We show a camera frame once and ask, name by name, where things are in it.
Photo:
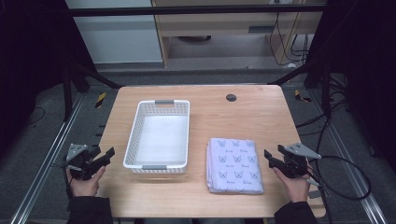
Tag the round grey table grommet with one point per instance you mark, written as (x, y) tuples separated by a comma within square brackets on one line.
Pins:
[(231, 97)]

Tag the person's left hand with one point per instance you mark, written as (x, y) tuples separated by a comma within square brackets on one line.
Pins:
[(84, 187)]

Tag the yellow black tape marker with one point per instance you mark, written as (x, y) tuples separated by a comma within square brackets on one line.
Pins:
[(299, 95), (100, 100)]

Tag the person's right hand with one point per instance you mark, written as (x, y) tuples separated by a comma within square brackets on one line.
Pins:
[(297, 188)]

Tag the black horizontal bar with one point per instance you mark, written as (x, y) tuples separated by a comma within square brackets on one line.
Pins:
[(186, 10)]

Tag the folded lavender printed cloth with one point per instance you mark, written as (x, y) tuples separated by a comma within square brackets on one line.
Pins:
[(235, 166)]

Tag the aluminium floor rail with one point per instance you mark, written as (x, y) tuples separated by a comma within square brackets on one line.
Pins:
[(348, 158), (51, 158)]

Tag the white plastic basket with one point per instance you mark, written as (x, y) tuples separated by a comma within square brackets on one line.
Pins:
[(162, 140)]

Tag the black metal stand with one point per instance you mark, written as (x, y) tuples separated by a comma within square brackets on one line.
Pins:
[(67, 93), (326, 93)]

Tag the white cabinet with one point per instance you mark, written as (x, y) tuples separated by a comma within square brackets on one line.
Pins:
[(118, 40)]

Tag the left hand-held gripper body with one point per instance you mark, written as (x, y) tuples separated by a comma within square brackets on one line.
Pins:
[(79, 158)]

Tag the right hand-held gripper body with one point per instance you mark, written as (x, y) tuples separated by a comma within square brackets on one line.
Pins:
[(294, 165)]

